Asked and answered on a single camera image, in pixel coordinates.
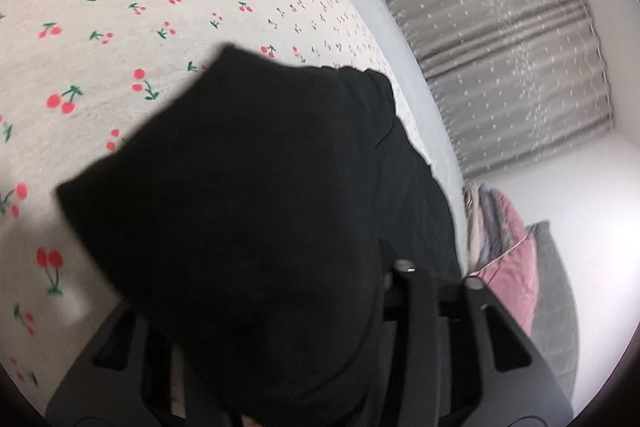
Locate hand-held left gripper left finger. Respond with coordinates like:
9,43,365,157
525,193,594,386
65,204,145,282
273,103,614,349
46,301,188,427

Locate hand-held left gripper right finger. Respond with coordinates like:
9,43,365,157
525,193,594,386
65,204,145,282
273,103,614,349
377,258,574,427

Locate grey star print curtain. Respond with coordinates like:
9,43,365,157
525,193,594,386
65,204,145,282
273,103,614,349
379,0,617,182

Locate cherry print bed sheet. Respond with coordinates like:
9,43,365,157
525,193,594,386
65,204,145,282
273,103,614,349
0,0,431,408

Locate pink velvet pillow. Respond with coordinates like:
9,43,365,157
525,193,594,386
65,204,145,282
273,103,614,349
470,201,542,335

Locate black jacket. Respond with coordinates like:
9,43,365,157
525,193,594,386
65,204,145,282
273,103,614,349
55,43,465,427

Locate white bed cover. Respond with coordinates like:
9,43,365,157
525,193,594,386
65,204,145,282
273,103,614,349
235,0,467,188

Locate grey quilted pillow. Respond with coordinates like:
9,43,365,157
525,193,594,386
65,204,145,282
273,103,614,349
524,220,582,404

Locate folded beige and grey blankets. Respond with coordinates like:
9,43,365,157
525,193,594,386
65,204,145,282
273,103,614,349
461,181,518,279

